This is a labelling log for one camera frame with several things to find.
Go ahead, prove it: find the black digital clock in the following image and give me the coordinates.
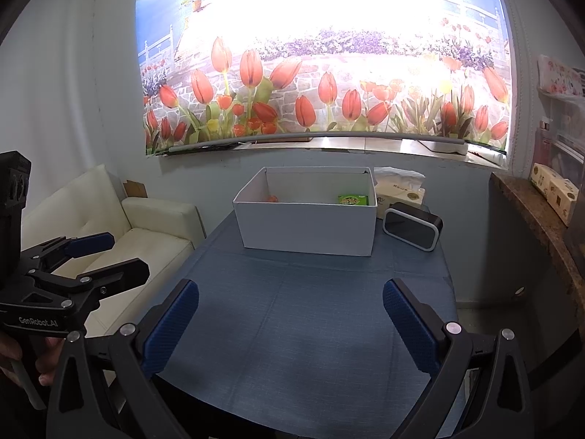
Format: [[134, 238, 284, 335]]
[[383, 202, 444, 252]]

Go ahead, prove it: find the brown stone counter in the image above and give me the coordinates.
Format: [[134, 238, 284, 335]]
[[491, 171, 585, 325]]

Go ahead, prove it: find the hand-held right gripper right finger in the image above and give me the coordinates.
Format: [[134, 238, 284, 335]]
[[383, 278, 533, 439]]

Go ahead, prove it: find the blue tablecloth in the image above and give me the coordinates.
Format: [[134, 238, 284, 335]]
[[153, 213, 460, 439]]

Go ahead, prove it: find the beige tissue box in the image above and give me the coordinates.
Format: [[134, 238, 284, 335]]
[[374, 167, 426, 219]]

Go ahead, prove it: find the brown cardboard piece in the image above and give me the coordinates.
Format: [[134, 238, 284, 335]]
[[122, 179, 148, 199]]

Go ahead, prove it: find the grey blind bottom rod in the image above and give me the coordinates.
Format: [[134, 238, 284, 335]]
[[167, 130, 506, 156]]

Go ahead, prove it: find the floral printed box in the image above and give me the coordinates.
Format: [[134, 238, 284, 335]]
[[537, 54, 585, 97]]

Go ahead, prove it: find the beige printed carton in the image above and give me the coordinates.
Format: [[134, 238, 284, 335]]
[[546, 177, 575, 227], [530, 162, 556, 198]]

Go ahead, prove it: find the white cardboard box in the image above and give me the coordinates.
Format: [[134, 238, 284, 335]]
[[233, 166, 378, 257]]

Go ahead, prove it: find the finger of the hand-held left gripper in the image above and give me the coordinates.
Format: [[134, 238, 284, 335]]
[[20, 232, 115, 271], [39, 258, 151, 312]]

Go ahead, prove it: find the clear plastic storage unit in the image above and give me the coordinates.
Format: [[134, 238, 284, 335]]
[[539, 94, 585, 179]]

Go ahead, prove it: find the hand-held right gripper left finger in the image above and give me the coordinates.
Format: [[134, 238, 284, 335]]
[[46, 279, 202, 439]]

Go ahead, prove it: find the cream leather sofa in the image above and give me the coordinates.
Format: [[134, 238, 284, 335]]
[[20, 165, 206, 339]]

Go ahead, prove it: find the person's left hand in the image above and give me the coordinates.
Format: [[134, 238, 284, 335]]
[[0, 329, 65, 387]]

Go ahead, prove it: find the white window sill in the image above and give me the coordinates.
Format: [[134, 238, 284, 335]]
[[242, 136, 506, 165]]

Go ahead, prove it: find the tulip print roller blind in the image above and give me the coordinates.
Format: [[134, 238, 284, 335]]
[[136, 0, 513, 156]]

